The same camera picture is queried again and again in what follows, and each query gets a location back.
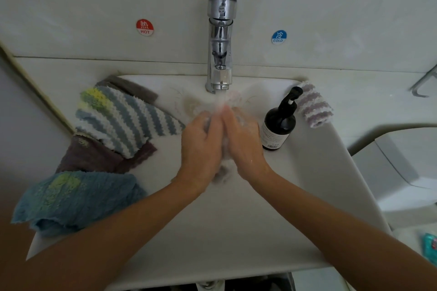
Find pink white striped cloth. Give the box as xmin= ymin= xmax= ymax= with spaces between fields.
xmin=297 ymin=80 xmax=335 ymax=129

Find white toilet lid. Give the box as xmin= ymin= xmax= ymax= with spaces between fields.
xmin=401 ymin=226 xmax=437 ymax=281

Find blue stained cloth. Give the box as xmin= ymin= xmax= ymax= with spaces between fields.
xmin=10 ymin=171 xmax=147 ymax=237

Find metal wall shelf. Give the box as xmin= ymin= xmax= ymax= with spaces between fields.
xmin=410 ymin=64 xmax=437 ymax=98

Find brown cloth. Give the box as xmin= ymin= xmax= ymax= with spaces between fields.
xmin=55 ymin=75 xmax=159 ymax=175

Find teal tube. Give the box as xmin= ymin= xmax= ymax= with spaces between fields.
xmin=422 ymin=233 xmax=437 ymax=266

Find person's right forearm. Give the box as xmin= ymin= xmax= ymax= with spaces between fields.
xmin=251 ymin=170 xmax=437 ymax=291

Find person's right hand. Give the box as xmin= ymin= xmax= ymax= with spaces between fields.
xmin=222 ymin=105 xmax=275 ymax=186

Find metal sink drain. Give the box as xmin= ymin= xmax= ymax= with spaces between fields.
xmin=213 ymin=165 xmax=232 ymax=185

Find white ceramic sink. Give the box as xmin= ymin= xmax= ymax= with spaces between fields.
xmin=26 ymin=75 xmax=391 ymax=291

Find white toilet tank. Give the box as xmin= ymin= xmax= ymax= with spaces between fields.
xmin=353 ymin=127 xmax=437 ymax=230

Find red round sticker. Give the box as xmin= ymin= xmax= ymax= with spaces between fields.
xmin=135 ymin=19 xmax=155 ymax=36

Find chrome faucet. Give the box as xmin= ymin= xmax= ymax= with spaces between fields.
xmin=205 ymin=0 xmax=239 ymax=93

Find black pump soap bottle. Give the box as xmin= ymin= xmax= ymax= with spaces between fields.
xmin=259 ymin=86 xmax=304 ymax=152

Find gray patterned trousers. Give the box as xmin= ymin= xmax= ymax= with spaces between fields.
xmin=137 ymin=272 xmax=296 ymax=291

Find blue round sticker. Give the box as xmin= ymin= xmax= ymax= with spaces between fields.
xmin=271 ymin=29 xmax=288 ymax=45

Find person's left forearm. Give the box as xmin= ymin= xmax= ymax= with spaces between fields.
xmin=0 ymin=178 xmax=202 ymax=291

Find person's left hand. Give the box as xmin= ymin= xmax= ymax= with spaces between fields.
xmin=174 ymin=109 xmax=228 ymax=196

